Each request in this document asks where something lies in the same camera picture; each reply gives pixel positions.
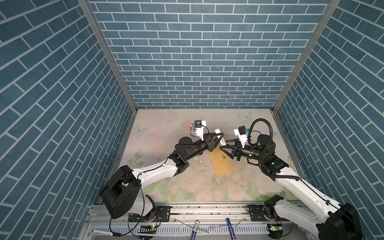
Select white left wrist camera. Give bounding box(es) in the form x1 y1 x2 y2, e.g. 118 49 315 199
190 120 207 141

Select black marker pen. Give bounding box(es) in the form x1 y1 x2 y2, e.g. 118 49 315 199
92 229 113 236

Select white glue stick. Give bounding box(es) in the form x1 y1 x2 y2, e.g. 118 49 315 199
215 129 227 146

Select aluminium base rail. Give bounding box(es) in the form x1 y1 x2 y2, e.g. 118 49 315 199
79 201 315 240

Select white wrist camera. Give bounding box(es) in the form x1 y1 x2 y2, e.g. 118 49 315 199
190 120 207 141
234 126 250 148

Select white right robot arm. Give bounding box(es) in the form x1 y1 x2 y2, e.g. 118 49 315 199
220 135 365 240

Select blue marker pen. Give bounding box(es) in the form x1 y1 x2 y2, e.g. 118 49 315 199
226 218 236 240

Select aluminium right corner post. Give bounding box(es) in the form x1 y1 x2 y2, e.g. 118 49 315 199
272 0 343 113

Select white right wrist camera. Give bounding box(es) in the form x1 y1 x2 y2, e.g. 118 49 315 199
234 126 250 148

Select brown paper envelope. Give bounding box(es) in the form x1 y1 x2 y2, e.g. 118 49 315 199
209 148 234 177

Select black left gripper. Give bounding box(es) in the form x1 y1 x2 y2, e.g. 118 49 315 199
183 132 223 162

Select black corrugated cable hose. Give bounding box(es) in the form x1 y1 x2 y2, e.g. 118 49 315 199
247 118 302 181

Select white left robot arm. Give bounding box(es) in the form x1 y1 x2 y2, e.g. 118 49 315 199
100 133 224 219

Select white-blue marker pen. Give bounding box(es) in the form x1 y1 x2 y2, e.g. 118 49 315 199
190 221 200 240

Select aluminium corner post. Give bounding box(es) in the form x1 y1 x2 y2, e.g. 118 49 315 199
272 0 343 113
77 0 138 113

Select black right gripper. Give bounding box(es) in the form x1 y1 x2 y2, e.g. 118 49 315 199
221 138 266 163

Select aluminium left corner post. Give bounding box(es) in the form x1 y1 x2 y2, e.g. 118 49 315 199
77 0 138 113

